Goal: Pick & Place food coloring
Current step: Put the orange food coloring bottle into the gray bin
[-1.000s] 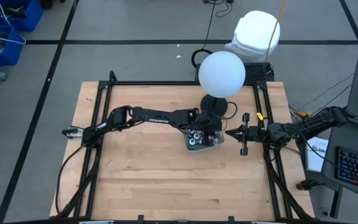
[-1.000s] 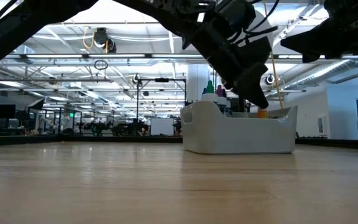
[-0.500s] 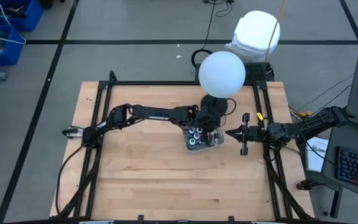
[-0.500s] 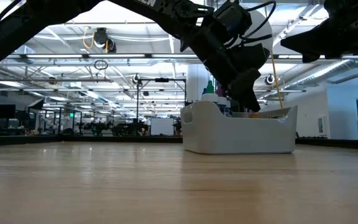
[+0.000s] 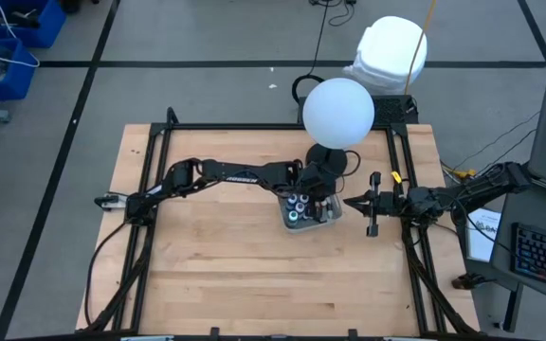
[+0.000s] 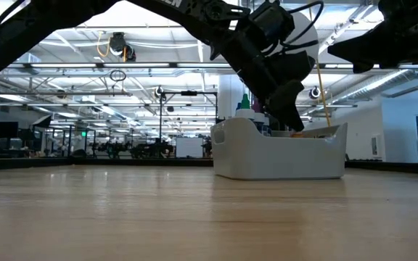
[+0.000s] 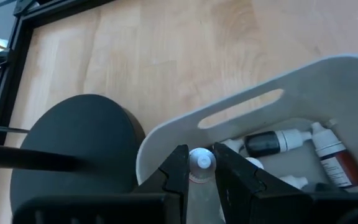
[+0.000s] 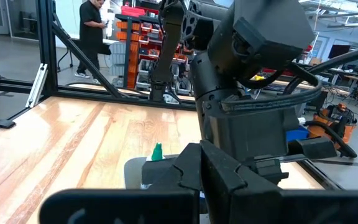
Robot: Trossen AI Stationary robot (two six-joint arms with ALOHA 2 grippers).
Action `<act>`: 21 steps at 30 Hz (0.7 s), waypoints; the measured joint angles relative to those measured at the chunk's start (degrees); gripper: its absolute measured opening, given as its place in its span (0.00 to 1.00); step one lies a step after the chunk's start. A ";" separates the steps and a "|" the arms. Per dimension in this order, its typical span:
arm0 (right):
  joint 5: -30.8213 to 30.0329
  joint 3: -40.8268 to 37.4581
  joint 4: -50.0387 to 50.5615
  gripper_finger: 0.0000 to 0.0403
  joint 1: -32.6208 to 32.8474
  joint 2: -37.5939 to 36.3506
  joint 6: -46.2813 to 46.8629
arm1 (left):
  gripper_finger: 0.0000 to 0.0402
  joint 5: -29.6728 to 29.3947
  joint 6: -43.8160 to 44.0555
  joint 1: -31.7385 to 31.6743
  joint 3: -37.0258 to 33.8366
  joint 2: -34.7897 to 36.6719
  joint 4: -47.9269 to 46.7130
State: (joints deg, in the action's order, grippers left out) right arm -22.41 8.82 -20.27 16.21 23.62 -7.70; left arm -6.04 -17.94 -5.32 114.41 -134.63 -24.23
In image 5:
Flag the grey plastic bin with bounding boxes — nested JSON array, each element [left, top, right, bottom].
[[277, 190, 344, 234]]

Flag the black clamp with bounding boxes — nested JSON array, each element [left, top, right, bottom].
[[451, 273, 487, 291]]

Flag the white paper sheet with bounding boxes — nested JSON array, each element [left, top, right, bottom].
[[465, 206, 502, 263]]

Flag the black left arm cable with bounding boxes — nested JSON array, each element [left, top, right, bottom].
[[84, 220, 130, 328]]

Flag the blue storage bin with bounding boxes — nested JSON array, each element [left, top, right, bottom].
[[0, 0, 68, 49], [0, 38, 38, 103]]

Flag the black aluminium table frame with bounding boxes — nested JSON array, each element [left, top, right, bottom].
[[76, 106, 481, 341]]

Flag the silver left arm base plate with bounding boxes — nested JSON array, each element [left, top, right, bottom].
[[93, 191, 130, 212]]

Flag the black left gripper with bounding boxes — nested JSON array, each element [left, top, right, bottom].
[[298, 161, 338, 223]]

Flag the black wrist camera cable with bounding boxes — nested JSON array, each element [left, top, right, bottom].
[[332, 150, 362, 180]]

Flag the grey side desk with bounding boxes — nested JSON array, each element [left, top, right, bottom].
[[489, 174, 546, 312]]

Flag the black perforated computer box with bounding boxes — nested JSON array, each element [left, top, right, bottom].
[[298, 94, 419, 127]]

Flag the black plug with cable loop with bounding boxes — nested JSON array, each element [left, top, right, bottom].
[[308, 0, 357, 27]]

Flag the thin black floor cable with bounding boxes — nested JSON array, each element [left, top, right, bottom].
[[488, 128, 538, 167], [451, 111, 542, 170]]

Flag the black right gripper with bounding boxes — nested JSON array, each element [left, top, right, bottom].
[[343, 170, 410, 238]]

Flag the yellow hanging cable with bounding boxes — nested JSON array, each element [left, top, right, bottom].
[[404, 0, 439, 95]]

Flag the black desk leg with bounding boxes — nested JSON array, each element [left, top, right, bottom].
[[500, 282, 525, 332]]

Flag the white wrapped bulky object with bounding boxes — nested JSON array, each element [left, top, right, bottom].
[[342, 15, 428, 96]]

